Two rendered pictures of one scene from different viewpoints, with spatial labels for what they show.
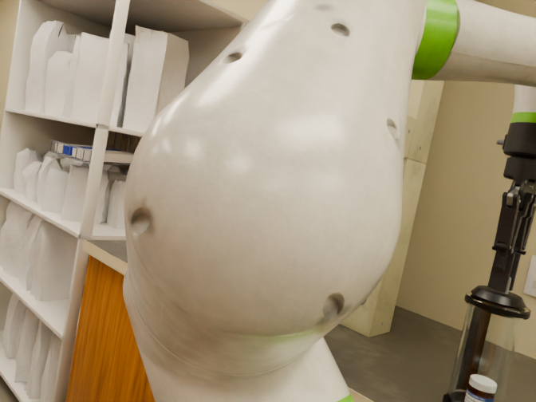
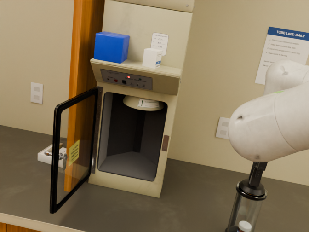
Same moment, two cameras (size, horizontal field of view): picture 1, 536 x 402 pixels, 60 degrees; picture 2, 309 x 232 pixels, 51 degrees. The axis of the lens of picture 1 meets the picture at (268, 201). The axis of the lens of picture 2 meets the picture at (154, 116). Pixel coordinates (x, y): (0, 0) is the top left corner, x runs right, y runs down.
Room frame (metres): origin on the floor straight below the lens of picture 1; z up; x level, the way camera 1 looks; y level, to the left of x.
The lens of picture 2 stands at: (0.26, 0.47, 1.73)
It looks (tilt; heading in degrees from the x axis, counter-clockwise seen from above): 19 degrees down; 322
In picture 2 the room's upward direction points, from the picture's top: 9 degrees clockwise
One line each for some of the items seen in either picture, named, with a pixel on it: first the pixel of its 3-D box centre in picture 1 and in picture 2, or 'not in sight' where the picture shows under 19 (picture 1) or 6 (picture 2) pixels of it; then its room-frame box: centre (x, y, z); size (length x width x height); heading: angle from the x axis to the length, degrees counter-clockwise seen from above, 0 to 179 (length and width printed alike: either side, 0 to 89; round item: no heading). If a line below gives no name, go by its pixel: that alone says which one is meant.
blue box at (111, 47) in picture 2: not in sight; (111, 47); (1.31, -0.09, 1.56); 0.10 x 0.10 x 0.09; 47
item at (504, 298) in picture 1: (498, 293); (252, 184); (0.83, -0.44, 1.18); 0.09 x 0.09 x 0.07
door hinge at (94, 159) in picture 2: not in sight; (95, 132); (1.37, -0.09, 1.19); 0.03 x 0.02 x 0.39; 47
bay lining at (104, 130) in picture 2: not in sight; (136, 127); (1.37, -0.29, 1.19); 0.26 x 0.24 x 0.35; 47
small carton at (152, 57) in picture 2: not in sight; (152, 58); (1.20, -0.20, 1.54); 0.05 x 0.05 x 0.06; 33
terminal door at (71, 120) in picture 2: not in sight; (75, 147); (1.27, 0.03, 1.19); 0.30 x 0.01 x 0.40; 130
